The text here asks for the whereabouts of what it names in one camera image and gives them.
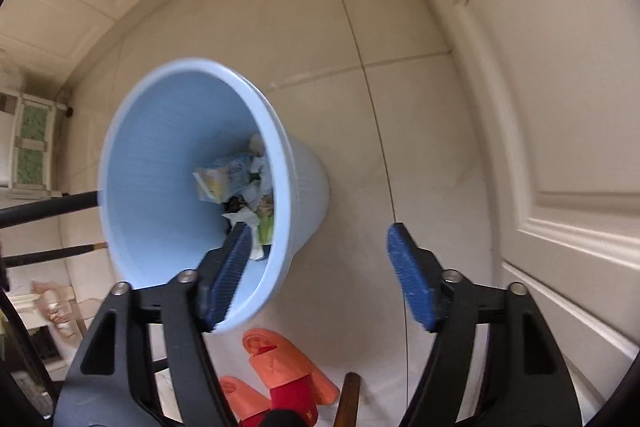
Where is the round white marble table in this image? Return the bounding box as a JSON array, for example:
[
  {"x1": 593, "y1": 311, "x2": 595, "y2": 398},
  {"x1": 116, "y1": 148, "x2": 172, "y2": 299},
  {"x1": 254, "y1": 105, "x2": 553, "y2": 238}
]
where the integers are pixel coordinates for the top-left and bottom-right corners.
[{"x1": 0, "y1": 190, "x2": 109, "y2": 269}]

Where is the white kitchen trolley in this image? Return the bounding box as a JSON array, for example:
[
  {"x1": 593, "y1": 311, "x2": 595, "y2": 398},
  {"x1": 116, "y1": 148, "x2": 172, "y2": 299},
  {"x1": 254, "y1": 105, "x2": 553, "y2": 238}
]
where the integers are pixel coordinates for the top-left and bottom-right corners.
[{"x1": 0, "y1": 91, "x2": 72, "y2": 201}]

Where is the blue plastic trash bin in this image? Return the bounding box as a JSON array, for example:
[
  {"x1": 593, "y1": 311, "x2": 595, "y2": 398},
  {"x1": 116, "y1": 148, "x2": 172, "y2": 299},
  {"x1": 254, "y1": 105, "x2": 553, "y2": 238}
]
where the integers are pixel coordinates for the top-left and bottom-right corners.
[{"x1": 97, "y1": 55, "x2": 331, "y2": 334}]

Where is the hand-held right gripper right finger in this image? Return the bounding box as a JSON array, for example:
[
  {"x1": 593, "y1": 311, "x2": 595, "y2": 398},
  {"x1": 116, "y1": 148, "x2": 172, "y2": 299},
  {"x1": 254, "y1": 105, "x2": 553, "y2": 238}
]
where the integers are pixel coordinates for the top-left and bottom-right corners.
[{"x1": 387, "y1": 222, "x2": 583, "y2": 427}]

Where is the white tissue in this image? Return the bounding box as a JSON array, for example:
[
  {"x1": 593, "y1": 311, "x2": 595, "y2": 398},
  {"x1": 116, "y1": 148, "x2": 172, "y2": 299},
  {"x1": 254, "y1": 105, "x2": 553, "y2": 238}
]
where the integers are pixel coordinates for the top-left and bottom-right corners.
[{"x1": 242, "y1": 156, "x2": 275, "y2": 208}]

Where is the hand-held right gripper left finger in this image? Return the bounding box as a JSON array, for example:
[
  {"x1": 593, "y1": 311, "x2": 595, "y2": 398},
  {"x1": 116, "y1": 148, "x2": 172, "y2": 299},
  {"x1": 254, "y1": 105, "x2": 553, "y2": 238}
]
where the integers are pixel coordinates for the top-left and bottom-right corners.
[{"x1": 52, "y1": 222, "x2": 253, "y2": 427}]

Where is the brown wooden stick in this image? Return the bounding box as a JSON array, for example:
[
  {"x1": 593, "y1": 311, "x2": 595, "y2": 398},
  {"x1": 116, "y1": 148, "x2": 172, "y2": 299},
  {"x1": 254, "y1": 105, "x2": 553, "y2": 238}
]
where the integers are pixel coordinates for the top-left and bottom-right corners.
[{"x1": 333, "y1": 371, "x2": 362, "y2": 427}]

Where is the orange slipper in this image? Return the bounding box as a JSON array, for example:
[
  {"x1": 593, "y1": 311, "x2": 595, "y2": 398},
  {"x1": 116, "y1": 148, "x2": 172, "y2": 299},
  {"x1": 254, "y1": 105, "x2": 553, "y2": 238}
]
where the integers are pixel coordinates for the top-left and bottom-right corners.
[
  {"x1": 242, "y1": 328, "x2": 342, "y2": 408},
  {"x1": 218, "y1": 375, "x2": 274, "y2": 427}
]

